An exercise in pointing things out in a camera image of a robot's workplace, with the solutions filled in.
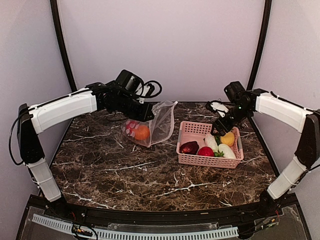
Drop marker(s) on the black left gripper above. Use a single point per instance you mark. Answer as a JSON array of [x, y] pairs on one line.
[[144, 116]]

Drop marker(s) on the pink perforated plastic basket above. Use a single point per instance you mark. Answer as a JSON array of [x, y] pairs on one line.
[[195, 131]]

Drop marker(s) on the red toy apple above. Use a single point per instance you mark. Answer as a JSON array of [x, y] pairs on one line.
[[130, 125]]

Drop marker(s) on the white toy radish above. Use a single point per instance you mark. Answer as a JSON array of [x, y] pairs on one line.
[[227, 151]]

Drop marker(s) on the black right corner post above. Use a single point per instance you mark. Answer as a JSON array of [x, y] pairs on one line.
[[260, 44]]

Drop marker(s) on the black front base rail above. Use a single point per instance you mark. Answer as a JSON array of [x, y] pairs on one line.
[[287, 222]]

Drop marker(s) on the white slotted cable duct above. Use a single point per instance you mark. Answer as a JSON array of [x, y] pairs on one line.
[[116, 231]]

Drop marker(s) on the orange toy fruit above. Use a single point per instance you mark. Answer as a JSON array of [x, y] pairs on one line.
[[141, 133]]

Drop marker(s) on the red toy pomegranate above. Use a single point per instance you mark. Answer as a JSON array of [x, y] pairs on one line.
[[206, 151]]

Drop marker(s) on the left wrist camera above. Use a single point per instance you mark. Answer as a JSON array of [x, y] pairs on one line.
[[129, 81]]

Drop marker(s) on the white toy cabbage with leaves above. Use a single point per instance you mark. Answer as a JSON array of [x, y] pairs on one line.
[[211, 142]]

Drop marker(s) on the yellow toy pear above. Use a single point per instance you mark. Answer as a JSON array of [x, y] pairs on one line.
[[228, 139]]

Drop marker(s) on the dark purple toy vegetable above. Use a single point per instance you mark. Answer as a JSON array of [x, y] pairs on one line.
[[190, 148]]

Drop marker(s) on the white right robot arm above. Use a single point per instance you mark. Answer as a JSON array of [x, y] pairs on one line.
[[290, 130]]

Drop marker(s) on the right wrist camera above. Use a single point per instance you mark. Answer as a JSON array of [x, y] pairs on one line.
[[234, 91]]

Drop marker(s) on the black corner frame post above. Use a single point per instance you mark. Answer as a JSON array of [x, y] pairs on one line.
[[61, 44]]

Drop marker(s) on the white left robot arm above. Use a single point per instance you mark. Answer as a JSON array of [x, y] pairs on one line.
[[38, 118]]

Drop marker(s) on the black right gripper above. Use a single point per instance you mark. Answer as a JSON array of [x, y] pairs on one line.
[[220, 124]]

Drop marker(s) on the clear zip top bag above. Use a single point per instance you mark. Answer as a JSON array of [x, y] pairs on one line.
[[161, 127]]

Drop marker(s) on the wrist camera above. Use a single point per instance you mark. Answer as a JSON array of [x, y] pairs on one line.
[[234, 91], [129, 81]]

